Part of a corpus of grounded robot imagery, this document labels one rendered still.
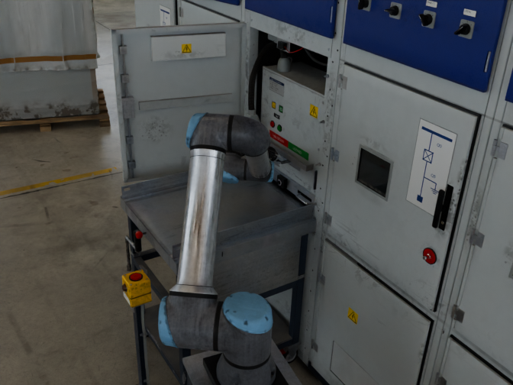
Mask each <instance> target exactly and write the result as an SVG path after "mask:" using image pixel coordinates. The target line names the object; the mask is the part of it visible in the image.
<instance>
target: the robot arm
mask: <svg viewBox="0 0 513 385"><path fill-rule="evenodd" d="M270 141H271V140H270V134H269V131H268V129H267V128H266V126H265V125H263V124H262V123H260V122H259V121H257V120H255V119H252V118H248V117H245V116H242V115H223V114H211V113H208V112H206V113H196V114H194V115H193V116H192V117H191V119H190V121H189V125H188V128H187V132H186V146H187V147H188V148H190V154H191V155H190V162H189V176H188V183H187V191H186V204H185V212H184V219H183V227H182V240H181V248H180V255H179V269H178V276H177V283H176V285H175V286H174V287H172V288H171V289H170V290H169V296H164V297H163V298H162V300H161V303H160V308H159V316H158V329H159V335H160V340H161V342H162V343H163V344H164V345H166V346H171V347H176V348H188V349H197V350H206V351H222V354H221V356H220V358H219V360H218V363H217V368H216V373H217V379H218V381H219V383H220V384H221V385H272V384H273V382H274V380H275V378H276V364H275V361H274V360H273V356H272V355H271V341H272V328H273V315H272V309H271V306H270V304H269V303H268V302H267V301H266V300H265V299H264V298H263V297H262V296H260V295H258V294H255V293H249V292H237V293H233V294H231V295H230V296H228V297H227V298H226V300H225V301H224V302H223V301H218V294H217V292H216V291H215V290H214V288H213V286H212V282H213V274H214V265H215V251H216V243H217V234H218V219H219V211H220V203H221V187H222V182H225V183H231V184H232V183H233V184H235V183H238V182H239V180H247V181H258V182H265V183H268V182H272V181H273V174H274V165H276V166H278V167H280V165H279V164H281V161H282V160H283V159H282V158H281V156H280V155H279V154H278V153H277V152H276V150H275V149H274V148H273V147H270ZM240 157H242V158H245V159H241V158H240ZM276 159H278V160H276Z"/></svg>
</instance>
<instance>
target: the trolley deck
mask: <svg viewBox="0 0 513 385"><path fill-rule="evenodd" d="M186 191H187V188H185V189H179V190H176V191H172V192H166V193H163V194H159V195H156V196H151V197H147V198H144V199H138V200H135V201H131V202H124V201H123V199H122V196H120V199H121V207H122V209H123V210H124V211H125V213H126V214H127V215H128V216H129V218H130V219H131V220H132V222H133V223H134V224H135V225H136V226H137V227H138V228H139V230H140V231H142V232H143V233H144V232H146V234H145V235H144V236H145V237H146V239H147V240H148V241H149V242H150V243H151V244H152V246H153V247H154V248H155V249H156V251H157V252H158V253H159V255H160V256H161V257H162V258H163V259H164V260H165V262H166V263H167V264H168V265H169V267H170V268H171V269H172V270H173V272H174V273H175V274H176V276H178V269H179V259H178V260H173V259H172V258H171V257H170V255H171V254H173V245H174V244H178V243H181V240H182V227H183V219H184V212H185V204H186ZM293 209H298V207H297V206H296V205H294V204H293V203H292V202H290V201H289V200H288V199H287V198H285V197H284V196H282V195H281V194H280V193H278V192H277V191H275V190H274V189H273V188H272V187H271V186H269V185H268V184H266V183H265V182H258V181H247V180H239V182H238V183H235V184H233V183H232V184H231V183H225V182H222V187H221V203H220V211H219V219H218V231H222V230H225V229H228V228H233V227H236V226H238V225H243V224H246V223H249V222H253V221H256V220H259V219H262V218H267V217H270V216H272V215H277V214H280V213H283V212H287V211H290V210H293ZM315 226H316V220H314V219H313V218H310V219H308V220H305V221H302V222H298V223H295V224H292V225H288V226H285V227H282V228H278V229H276V230H272V231H268V232H266V233H262V234H260V235H256V236H253V237H250V238H246V239H243V240H240V241H235V242H233V243H230V244H226V245H223V246H220V247H217V248H216V251H215V264H216V263H219V262H222V261H225V260H229V259H231V258H234V257H238V256H240V255H243V254H248V253H250V252H253V251H257V250H259V249H262V248H266V247H269V246H272V245H274V244H278V243H281V242H284V241H287V240H290V239H293V238H297V237H300V236H302V235H306V234H309V233H312V232H315Z"/></svg>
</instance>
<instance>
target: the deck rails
mask: <svg viewBox="0 0 513 385"><path fill-rule="evenodd" d="M188 176H189V172H188V171H186V172H183V173H177V174H173V175H169V176H164V177H160V178H156V179H153V180H147V181H143V182H139V183H133V184H130V185H126V186H122V187H121V191H122V199H123V201H124V202H131V201H135V200H138V199H144V198H147V197H151V196H156V195H159V194H163V193H169V192H172V191H176V190H179V189H185V188H187V183H188ZM129 187H130V190H126V191H124V189H126V188H129ZM312 210H313V205H312V204H311V205H307V206H303V207H301V208H298V209H293V210H290V211H287V212H283V213H280V214H277V215H272V216H270V217H267V218H262V219H259V220H256V221H253V222H249V223H246V224H243V225H238V226H236V227H233V228H228V229H225V230H222V231H218V234H217V243H216V247H217V248H218V247H220V246H223V245H226V244H230V243H233V242H235V241H240V240H243V239H246V238H250V237H253V236H256V235H260V234H262V233H266V232H268V231H272V230H276V229H278V228H282V227H285V226H288V225H292V224H295V223H298V222H302V221H305V220H308V219H310V218H312ZM179 246H181V243H178V244H174V245H173V254H171V255H170V257H171V258H172V259H173V260H178V259H179V255H180V249H177V250H175V248H176V247H179Z"/></svg>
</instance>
